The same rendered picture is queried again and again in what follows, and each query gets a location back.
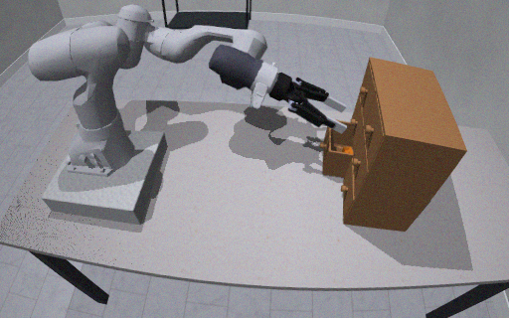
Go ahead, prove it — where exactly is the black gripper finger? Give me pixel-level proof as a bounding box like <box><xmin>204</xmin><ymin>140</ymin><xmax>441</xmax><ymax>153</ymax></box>
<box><xmin>288</xmin><ymin>90</ymin><xmax>347</xmax><ymax>133</ymax></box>
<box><xmin>295</xmin><ymin>78</ymin><xmax>347</xmax><ymax>113</ymax></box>

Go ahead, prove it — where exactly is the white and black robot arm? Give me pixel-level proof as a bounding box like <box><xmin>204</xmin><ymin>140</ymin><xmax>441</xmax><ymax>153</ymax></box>
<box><xmin>28</xmin><ymin>4</ymin><xmax>279</xmax><ymax>177</ymax></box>

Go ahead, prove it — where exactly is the brown wooden chest of drawers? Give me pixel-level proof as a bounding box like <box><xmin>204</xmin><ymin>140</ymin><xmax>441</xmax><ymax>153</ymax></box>
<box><xmin>343</xmin><ymin>57</ymin><xmax>467</xmax><ymax>232</ymax></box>

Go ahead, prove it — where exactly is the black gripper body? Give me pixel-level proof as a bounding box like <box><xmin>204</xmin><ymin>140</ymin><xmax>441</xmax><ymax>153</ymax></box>
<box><xmin>269</xmin><ymin>73</ymin><xmax>303</xmax><ymax>104</ymax></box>

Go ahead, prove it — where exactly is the brown wooden drawer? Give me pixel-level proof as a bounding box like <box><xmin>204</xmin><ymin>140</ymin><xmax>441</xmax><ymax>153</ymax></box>
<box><xmin>320</xmin><ymin>120</ymin><xmax>353</xmax><ymax>177</ymax></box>
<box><xmin>350</xmin><ymin>96</ymin><xmax>364</xmax><ymax>152</ymax></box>
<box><xmin>364</xmin><ymin>97</ymin><xmax>384</xmax><ymax>169</ymax></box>
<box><xmin>341</xmin><ymin>159</ymin><xmax>355</xmax><ymax>221</ymax></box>
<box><xmin>352</xmin><ymin>132</ymin><xmax>368</xmax><ymax>198</ymax></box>
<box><xmin>360</xmin><ymin>65</ymin><xmax>376</xmax><ymax>122</ymax></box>

